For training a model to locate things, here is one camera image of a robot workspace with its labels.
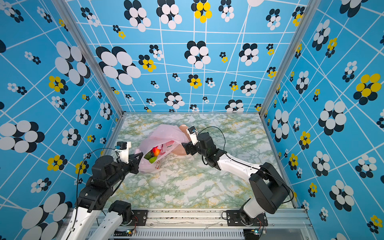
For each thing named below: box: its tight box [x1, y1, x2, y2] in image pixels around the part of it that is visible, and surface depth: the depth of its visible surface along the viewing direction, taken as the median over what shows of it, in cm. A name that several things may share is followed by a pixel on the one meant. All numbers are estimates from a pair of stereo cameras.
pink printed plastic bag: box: [135, 124, 190, 173], surface depth 88 cm
